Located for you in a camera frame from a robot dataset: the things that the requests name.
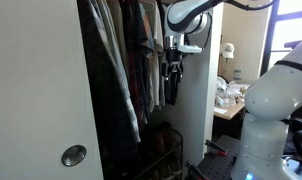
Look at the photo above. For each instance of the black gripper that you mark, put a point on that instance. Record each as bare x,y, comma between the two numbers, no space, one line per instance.
174,58

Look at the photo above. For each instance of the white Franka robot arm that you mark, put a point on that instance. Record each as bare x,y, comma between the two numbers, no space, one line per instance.
274,100

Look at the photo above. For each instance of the black metal shoe rack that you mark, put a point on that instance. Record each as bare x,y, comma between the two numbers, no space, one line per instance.
182,156

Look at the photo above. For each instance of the dark low shoe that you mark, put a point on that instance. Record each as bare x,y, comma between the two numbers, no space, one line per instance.
175,165
164,170

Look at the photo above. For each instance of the white t-shirt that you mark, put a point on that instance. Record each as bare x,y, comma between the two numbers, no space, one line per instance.
156,70

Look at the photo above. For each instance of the long black garment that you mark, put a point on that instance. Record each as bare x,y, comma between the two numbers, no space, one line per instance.
171,93

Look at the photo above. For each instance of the orange floral shirt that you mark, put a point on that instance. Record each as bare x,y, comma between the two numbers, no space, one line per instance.
150,55

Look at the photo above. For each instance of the dark red plaid shirt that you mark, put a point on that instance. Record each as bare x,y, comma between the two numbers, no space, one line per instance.
134,80

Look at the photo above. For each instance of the orange and blue shirt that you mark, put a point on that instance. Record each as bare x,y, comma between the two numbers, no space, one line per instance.
145,31

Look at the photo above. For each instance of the grey-green shirt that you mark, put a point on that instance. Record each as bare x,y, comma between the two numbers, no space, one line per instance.
124,83

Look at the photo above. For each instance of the clear plastic clutter pile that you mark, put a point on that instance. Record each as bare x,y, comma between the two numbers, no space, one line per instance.
224,95

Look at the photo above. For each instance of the white cap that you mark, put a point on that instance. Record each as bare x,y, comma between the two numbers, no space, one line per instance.
228,50

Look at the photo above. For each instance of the navy dotted shirt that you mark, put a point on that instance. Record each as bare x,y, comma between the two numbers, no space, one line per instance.
141,20

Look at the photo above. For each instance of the white paper sheet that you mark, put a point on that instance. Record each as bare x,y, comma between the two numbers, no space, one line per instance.
220,110

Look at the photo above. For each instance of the dark boot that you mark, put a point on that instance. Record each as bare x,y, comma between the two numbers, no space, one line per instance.
167,133

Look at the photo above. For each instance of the white blue striped container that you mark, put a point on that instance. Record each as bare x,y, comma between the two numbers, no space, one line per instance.
237,75

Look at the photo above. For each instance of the beige shirt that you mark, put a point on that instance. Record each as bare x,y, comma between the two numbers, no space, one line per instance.
119,26

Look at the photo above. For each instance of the dark plaid coat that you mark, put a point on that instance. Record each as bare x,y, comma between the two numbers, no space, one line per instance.
104,106

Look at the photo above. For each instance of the round metal door pull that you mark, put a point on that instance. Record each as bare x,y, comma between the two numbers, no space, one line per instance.
73,155

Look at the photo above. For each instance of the white sliding closet door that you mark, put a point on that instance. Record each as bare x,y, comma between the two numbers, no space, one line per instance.
34,83

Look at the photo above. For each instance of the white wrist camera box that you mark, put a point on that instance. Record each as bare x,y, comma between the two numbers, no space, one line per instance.
191,49

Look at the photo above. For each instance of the black window frame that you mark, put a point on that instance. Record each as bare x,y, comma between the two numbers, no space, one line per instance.
269,33

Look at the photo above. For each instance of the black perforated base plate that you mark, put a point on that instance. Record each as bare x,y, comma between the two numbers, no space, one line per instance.
221,165

